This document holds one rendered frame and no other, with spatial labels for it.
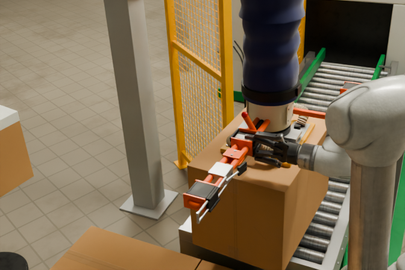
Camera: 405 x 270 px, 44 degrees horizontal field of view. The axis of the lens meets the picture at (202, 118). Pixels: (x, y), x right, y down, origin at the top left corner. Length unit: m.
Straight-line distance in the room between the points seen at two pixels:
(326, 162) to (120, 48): 1.57
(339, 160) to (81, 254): 1.29
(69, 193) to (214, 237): 1.86
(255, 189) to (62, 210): 2.02
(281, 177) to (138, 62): 1.34
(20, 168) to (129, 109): 0.72
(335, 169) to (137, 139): 1.71
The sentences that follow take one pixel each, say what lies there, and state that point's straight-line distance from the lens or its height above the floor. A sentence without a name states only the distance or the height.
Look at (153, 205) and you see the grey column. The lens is 3.39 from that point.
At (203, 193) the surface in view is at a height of 1.23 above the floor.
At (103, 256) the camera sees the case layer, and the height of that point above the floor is 0.54.
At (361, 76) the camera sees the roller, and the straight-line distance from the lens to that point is 3.98.
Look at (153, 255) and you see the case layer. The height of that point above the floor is 0.54.
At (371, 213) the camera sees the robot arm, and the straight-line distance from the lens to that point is 1.26.
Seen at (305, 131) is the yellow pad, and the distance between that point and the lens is 2.09.
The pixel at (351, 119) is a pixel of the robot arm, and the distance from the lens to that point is 1.08.
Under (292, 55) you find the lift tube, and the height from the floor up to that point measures 1.47.
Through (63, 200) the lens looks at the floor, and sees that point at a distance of 3.68.
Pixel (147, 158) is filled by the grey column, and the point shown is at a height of 0.42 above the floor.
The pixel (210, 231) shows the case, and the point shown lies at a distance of 2.07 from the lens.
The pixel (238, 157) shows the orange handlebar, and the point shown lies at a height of 1.22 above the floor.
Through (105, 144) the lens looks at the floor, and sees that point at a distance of 4.21.
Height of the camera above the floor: 2.16
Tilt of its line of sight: 29 degrees down
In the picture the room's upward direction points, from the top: 3 degrees counter-clockwise
